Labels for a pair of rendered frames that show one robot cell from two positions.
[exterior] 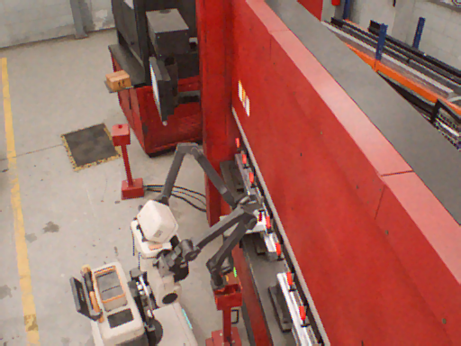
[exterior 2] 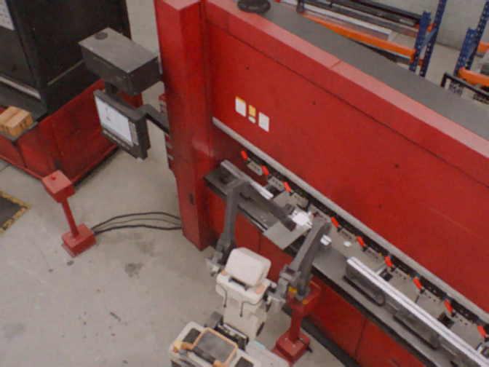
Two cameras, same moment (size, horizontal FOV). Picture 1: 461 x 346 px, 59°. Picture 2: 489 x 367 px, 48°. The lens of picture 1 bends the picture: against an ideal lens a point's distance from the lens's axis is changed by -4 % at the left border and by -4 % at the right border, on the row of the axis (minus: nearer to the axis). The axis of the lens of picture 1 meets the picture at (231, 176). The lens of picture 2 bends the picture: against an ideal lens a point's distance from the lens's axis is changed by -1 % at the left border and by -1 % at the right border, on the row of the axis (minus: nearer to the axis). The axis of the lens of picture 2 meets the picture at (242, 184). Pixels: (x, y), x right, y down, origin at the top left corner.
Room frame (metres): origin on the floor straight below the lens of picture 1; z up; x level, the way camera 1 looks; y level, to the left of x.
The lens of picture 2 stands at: (0.15, 1.39, 3.90)
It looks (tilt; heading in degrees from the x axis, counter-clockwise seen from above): 47 degrees down; 328
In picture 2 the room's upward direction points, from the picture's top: straight up
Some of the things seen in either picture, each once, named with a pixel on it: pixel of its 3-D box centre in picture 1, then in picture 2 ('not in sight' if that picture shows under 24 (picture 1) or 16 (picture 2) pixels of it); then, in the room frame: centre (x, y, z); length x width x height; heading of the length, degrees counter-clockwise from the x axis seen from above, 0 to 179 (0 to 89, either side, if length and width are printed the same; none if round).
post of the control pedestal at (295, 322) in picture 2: (226, 318); (295, 321); (1.63, 0.04, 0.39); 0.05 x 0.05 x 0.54; 13
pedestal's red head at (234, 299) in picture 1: (226, 287); (300, 293); (1.63, 0.04, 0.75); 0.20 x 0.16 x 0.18; 13
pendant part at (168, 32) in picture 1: (170, 71); (126, 101); (3.12, 0.48, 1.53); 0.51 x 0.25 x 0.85; 16
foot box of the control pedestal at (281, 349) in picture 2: (223, 343); (289, 346); (1.62, 0.07, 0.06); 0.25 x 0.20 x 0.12; 103
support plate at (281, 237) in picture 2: (241, 223); (286, 231); (1.95, -0.07, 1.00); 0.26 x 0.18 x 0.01; 101
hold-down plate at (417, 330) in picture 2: not in sight; (416, 329); (0.99, -0.35, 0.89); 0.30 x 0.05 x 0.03; 11
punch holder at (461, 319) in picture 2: not in sight; (464, 310); (0.83, -0.44, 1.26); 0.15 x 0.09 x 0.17; 11
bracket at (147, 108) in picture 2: (194, 104); (150, 125); (3.20, 0.31, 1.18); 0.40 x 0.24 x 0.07; 11
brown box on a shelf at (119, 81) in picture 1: (117, 79); (11, 120); (4.00, 1.18, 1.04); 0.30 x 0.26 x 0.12; 26
